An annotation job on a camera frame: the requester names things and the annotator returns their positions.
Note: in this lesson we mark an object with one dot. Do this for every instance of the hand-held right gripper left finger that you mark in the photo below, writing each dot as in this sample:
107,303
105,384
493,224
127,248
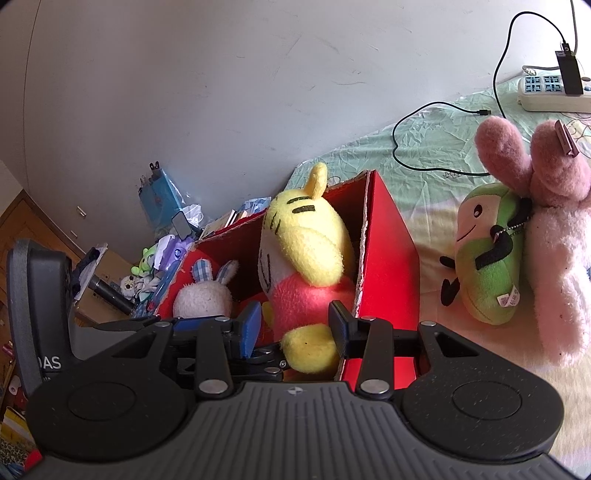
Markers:
250,332

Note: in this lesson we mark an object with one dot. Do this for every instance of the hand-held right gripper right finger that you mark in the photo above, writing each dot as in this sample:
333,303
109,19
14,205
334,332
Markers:
339,330

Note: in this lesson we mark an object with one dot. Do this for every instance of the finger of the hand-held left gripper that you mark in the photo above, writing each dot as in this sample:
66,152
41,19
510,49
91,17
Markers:
270,357
187,325

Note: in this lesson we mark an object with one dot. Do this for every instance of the red cardboard box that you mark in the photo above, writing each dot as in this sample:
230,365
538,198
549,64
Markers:
388,258

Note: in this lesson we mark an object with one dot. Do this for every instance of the yellow tiger plush toy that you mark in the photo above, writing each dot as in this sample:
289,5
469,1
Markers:
304,244

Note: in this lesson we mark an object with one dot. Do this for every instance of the pink rabbit plush toy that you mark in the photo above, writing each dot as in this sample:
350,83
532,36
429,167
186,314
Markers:
558,258

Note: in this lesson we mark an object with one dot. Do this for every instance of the small white rabbit plush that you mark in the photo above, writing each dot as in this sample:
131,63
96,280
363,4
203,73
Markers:
203,297

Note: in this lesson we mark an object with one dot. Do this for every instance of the dark cloth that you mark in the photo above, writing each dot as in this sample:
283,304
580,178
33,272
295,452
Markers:
90,265

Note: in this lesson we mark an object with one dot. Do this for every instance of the small white doll toy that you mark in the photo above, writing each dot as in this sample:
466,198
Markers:
127,285

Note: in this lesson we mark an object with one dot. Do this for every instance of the black cylinder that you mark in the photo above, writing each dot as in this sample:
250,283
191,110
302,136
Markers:
111,293

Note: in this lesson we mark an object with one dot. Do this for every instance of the purple wipes packet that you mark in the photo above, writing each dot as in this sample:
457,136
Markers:
178,251

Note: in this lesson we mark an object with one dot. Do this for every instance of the small green frog toy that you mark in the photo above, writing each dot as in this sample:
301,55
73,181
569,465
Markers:
145,263

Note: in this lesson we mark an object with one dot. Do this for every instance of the wooden door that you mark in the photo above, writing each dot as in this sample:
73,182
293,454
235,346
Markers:
23,217

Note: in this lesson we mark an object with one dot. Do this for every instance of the black phone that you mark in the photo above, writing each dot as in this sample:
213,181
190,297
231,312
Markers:
181,225

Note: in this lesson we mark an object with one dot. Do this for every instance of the colourful boxes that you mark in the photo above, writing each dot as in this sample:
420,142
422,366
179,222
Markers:
14,420

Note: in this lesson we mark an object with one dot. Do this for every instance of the stack of books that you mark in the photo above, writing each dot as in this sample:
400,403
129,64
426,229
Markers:
226,221

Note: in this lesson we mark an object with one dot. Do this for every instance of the white crumpled plastic bag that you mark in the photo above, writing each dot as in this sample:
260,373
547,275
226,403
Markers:
194,213

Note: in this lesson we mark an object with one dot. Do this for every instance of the blue patterned packet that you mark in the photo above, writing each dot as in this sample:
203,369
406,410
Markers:
254,206

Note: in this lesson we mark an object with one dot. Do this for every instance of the blue plastic bag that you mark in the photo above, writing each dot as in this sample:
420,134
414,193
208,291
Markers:
157,196

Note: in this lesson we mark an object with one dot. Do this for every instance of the green bean plush toy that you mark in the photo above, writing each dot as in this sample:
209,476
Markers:
489,267

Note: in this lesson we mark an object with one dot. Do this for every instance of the pink hair clip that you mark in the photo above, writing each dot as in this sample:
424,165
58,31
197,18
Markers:
567,138

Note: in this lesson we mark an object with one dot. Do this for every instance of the white power strip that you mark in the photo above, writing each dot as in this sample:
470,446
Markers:
535,94

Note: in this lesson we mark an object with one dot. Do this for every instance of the black power adapter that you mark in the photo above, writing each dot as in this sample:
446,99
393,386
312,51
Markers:
569,71

